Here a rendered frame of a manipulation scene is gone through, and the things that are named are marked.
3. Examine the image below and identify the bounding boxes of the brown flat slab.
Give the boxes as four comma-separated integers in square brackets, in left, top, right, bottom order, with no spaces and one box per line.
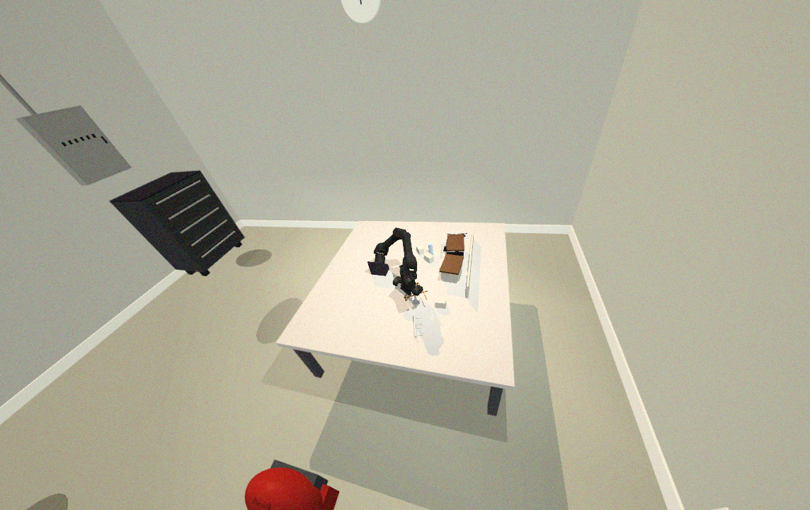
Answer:
[443,234,464,256]
[439,254,464,281]

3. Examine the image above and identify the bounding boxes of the brown eyeglasses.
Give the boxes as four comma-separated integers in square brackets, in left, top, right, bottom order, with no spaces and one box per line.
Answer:
[404,290,428,301]

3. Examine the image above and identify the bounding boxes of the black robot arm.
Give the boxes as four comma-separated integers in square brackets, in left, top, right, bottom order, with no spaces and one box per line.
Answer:
[374,227,418,289]

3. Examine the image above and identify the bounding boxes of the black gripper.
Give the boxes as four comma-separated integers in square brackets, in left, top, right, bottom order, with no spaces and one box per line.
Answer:
[393,276,423,296]

